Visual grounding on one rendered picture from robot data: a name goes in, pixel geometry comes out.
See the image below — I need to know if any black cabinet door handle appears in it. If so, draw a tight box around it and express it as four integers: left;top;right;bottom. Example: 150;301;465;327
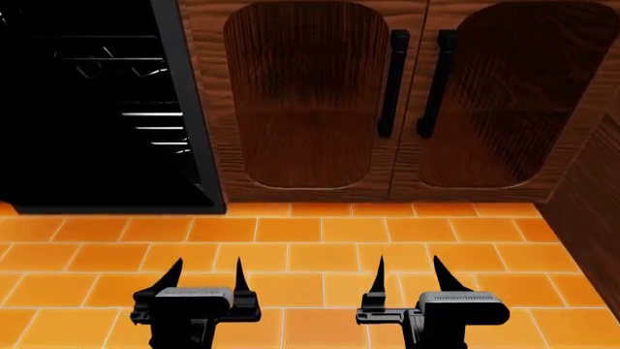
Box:
377;29;411;140
415;29;457;140

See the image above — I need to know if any wooden side cabinet panel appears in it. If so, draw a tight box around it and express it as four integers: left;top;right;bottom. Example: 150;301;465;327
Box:
532;111;620;314

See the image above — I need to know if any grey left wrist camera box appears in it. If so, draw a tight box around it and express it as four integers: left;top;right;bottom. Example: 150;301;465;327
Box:
153;285;234;311

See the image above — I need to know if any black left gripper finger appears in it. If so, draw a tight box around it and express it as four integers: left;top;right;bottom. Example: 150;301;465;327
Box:
152;256;185;292
232;256;254;294

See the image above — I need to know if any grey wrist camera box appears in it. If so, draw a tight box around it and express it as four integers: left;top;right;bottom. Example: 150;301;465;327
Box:
416;290;512;328
153;285;234;311

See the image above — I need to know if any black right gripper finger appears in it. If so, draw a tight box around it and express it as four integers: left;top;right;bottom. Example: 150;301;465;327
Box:
431;254;475;293
364;254;389;296

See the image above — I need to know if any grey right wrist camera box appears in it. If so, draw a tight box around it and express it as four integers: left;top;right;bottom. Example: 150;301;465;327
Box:
416;290;512;328

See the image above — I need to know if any wire dishwasher rack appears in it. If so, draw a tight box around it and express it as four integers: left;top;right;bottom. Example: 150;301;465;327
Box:
47;32;170;79
115;99;194;156

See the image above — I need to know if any black open dishwasher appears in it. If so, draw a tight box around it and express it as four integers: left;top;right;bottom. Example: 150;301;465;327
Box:
0;0;229;216

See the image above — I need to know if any wooden cabinet door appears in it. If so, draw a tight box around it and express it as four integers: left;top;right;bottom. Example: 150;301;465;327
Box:
177;0;429;204
389;0;620;204

